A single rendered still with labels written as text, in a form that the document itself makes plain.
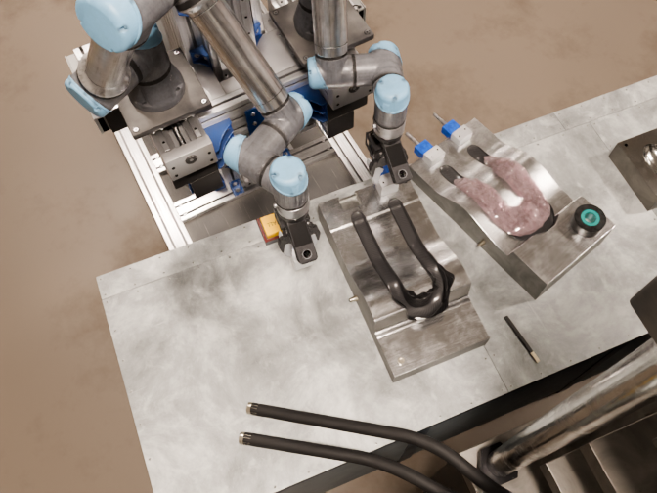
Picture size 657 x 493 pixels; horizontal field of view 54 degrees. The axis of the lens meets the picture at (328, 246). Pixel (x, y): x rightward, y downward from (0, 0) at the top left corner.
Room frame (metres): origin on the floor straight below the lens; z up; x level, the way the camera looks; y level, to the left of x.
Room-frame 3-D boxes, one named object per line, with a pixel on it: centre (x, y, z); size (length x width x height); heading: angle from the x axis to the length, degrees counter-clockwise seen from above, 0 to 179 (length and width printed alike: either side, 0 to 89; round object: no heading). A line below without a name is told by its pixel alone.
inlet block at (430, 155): (1.05, -0.28, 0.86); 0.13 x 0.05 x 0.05; 37
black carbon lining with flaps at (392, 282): (0.69, -0.19, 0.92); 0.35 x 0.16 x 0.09; 20
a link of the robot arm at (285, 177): (0.71, 0.08, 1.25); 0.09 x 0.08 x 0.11; 54
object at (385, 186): (0.94, -0.15, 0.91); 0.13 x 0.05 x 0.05; 20
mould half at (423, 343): (0.67, -0.18, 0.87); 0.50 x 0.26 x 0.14; 20
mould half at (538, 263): (0.87, -0.49, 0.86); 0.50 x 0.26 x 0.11; 37
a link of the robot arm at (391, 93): (0.93, -0.16, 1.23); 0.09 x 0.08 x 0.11; 2
